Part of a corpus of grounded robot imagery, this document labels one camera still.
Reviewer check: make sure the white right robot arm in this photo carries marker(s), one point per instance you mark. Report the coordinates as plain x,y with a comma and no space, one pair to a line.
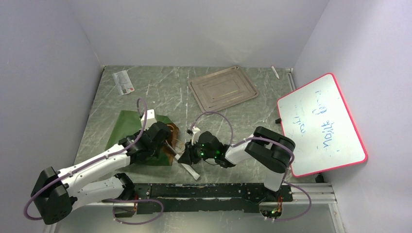
271,149

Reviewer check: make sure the metal baking tray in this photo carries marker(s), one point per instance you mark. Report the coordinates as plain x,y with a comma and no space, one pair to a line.
222,89

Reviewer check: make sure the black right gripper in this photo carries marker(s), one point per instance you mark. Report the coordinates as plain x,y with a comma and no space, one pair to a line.
189,158

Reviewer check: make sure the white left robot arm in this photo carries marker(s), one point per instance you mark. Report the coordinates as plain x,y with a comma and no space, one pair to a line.
57,193

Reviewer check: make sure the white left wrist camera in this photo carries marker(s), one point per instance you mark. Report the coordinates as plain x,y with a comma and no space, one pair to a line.
148,119

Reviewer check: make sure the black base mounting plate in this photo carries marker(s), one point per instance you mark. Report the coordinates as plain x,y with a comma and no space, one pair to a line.
171,197

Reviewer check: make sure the white paper receipt card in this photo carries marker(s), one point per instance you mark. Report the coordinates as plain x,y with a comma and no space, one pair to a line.
123,82

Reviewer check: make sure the pink framed whiteboard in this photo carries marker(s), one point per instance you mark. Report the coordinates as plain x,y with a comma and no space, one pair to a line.
316,117

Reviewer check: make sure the aluminium rail frame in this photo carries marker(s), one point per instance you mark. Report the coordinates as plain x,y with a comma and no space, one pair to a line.
313,209

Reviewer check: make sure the metal tongs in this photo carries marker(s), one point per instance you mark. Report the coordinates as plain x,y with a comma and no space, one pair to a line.
183,162

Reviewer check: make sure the white marker pen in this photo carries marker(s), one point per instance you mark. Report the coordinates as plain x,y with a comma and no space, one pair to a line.
275,72

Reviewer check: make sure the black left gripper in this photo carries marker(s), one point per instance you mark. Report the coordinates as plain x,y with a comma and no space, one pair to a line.
161,143

